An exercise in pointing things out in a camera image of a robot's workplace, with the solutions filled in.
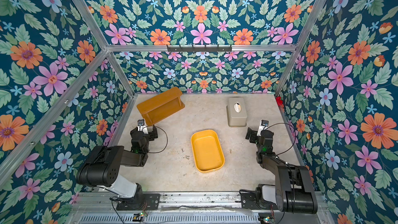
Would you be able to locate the red object at wall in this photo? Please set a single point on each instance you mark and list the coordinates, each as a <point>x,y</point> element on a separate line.
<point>280,102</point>

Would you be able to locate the white perforated vent strip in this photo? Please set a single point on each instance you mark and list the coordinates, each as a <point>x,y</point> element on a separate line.
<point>170,218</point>

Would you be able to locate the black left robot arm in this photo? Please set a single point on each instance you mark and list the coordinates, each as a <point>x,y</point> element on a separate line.
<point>102,166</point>

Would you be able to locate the grey tissue box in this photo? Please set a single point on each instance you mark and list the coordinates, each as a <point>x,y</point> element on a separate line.
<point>236,112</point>

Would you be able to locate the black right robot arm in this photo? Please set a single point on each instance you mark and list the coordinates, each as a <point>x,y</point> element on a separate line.
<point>293,190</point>

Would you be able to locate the yellow plastic storage box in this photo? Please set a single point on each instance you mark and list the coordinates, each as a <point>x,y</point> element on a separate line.
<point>207,151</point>

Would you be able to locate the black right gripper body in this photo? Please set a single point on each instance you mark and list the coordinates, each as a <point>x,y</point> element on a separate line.
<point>254,135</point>

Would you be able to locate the orange wooden shelf stand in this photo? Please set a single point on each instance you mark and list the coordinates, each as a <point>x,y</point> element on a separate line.
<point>161,106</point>

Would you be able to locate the black wall hook rail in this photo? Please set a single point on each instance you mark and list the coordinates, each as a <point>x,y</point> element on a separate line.
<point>199,48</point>

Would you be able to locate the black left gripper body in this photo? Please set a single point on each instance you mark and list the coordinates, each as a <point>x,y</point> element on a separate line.
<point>150,137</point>

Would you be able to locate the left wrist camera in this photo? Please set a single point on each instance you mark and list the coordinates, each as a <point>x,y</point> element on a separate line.
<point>141,125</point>

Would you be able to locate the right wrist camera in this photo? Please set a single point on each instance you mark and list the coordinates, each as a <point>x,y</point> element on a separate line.
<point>262,126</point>

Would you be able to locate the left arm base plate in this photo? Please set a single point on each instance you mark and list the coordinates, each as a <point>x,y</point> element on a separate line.
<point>140,202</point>

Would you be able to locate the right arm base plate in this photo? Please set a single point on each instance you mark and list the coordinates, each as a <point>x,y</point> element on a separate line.
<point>253,200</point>

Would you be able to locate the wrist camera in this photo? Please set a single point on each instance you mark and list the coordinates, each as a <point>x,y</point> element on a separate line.
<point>262,126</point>
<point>141,125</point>

